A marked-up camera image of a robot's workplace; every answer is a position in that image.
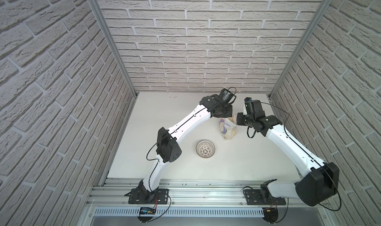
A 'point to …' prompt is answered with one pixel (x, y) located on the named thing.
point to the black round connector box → (271, 214)
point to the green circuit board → (147, 210)
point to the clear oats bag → (227, 127)
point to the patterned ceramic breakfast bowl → (205, 148)
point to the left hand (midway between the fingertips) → (228, 107)
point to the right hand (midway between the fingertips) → (235, 116)
